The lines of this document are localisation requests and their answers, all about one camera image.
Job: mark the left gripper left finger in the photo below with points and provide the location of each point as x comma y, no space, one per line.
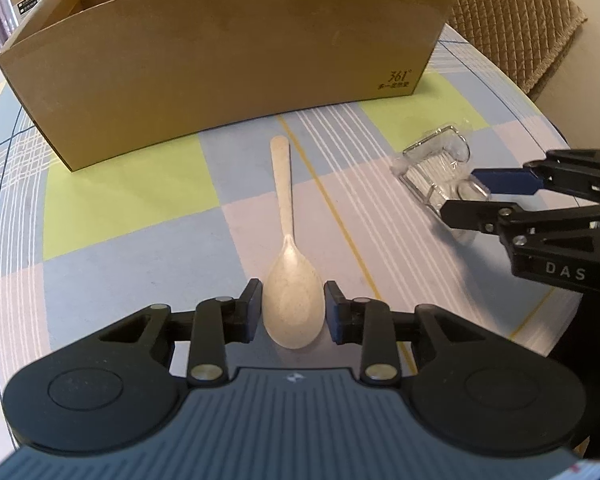
217,322

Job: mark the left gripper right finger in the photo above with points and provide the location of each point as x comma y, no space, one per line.
368,323

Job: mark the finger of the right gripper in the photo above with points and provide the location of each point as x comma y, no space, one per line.
509,181
485,217

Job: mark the beige plastic spoon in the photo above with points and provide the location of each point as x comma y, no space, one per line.
293,303

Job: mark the brown quilted chair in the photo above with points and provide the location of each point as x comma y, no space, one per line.
526,39

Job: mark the checked tablecloth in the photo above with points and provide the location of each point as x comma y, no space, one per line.
197,216

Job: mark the brown cardboard box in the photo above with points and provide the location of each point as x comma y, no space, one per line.
102,78

